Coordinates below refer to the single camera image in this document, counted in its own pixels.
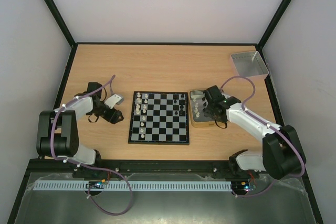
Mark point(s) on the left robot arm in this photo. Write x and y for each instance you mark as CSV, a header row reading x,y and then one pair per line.
x,y
57,134

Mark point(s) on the black mounting rail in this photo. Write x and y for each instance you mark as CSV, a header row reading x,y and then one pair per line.
x,y
214,169

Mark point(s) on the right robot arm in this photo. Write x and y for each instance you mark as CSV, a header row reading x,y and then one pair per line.
x,y
281,153

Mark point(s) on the black white chess board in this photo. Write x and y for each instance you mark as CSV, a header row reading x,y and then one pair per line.
x,y
153,116

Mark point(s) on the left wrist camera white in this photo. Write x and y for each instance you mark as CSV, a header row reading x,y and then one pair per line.
x,y
114,100

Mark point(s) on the black aluminium frame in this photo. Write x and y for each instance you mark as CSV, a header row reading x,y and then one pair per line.
x,y
34,53

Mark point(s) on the grey slotted cable duct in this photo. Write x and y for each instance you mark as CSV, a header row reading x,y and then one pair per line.
x,y
131,185

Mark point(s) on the metal tin tray with pieces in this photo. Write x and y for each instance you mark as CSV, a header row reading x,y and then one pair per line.
x,y
197,99

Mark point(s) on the empty metal tin box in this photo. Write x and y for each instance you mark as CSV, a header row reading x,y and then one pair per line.
x,y
249,64

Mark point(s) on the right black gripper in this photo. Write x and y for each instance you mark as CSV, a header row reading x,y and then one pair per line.
x,y
208,104

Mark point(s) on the metal sheet front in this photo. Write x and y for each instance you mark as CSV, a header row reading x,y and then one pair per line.
x,y
59,198

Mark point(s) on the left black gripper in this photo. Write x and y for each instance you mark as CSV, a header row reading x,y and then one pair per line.
x,y
113,117

